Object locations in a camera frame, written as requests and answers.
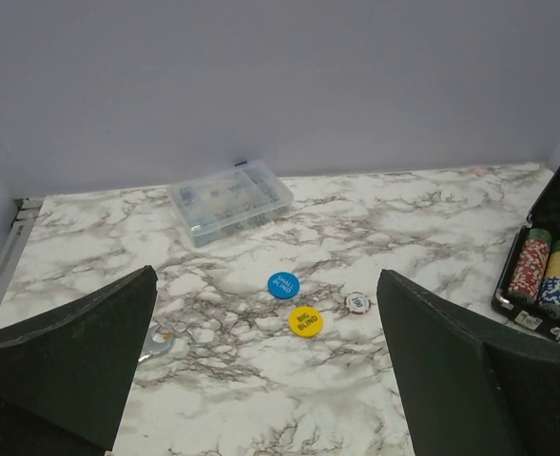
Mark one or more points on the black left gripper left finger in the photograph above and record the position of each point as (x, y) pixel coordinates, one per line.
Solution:
(65, 374)

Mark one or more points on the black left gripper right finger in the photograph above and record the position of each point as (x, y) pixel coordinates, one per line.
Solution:
(468, 385)

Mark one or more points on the yellow big blind button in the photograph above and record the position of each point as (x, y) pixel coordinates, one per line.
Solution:
(305, 321)

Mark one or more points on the blue small blind button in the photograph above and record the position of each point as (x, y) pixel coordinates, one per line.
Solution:
(283, 285)

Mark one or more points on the silver wrench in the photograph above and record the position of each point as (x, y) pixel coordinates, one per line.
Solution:
(157, 342)

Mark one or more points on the black poker chip case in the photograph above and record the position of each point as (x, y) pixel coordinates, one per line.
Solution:
(528, 290)

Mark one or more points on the clear plastic organizer box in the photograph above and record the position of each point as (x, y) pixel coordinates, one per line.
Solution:
(220, 205)

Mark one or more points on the aluminium frame rail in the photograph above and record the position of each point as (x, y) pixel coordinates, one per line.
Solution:
(21, 228)

